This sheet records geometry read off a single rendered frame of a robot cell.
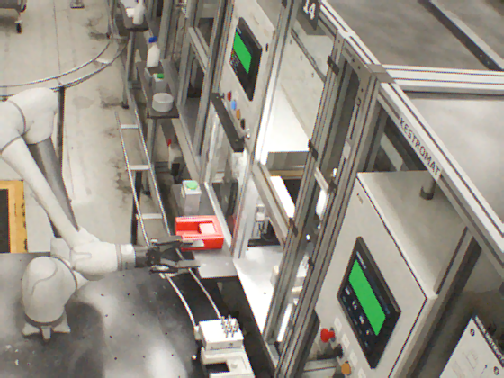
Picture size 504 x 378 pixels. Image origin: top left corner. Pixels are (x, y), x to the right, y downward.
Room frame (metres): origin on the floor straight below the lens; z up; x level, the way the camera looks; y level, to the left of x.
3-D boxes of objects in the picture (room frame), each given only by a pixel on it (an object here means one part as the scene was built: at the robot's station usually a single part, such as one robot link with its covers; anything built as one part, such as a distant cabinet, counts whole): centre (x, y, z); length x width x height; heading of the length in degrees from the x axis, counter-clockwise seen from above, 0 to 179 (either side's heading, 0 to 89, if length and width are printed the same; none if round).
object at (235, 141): (2.28, 0.13, 1.37); 0.36 x 0.04 x 0.04; 23
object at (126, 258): (1.74, 0.35, 1.12); 0.09 x 0.06 x 0.09; 23
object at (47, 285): (1.78, 0.66, 0.85); 0.18 x 0.16 x 0.22; 155
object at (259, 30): (2.33, 0.00, 1.60); 0.42 x 0.29 x 0.46; 23
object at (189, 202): (2.31, 0.21, 0.97); 0.08 x 0.08 x 0.12; 23
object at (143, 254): (1.77, 0.28, 1.12); 0.09 x 0.07 x 0.08; 113
